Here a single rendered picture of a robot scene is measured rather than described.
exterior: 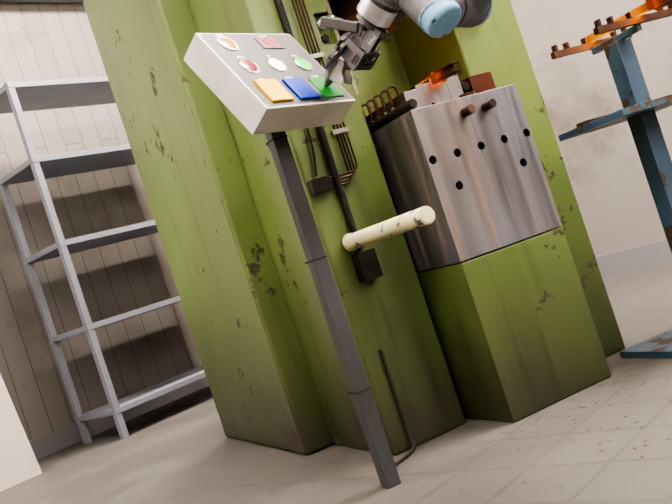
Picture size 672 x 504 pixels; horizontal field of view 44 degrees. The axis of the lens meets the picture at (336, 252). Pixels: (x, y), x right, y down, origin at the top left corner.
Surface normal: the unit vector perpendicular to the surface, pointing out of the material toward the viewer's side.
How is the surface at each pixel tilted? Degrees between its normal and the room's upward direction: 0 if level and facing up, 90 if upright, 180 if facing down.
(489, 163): 90
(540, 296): 90
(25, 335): 90
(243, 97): 90
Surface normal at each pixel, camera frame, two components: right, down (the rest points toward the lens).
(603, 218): -0.65, 0.21
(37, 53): 0.70, -0.23
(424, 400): 0.40, -0.14
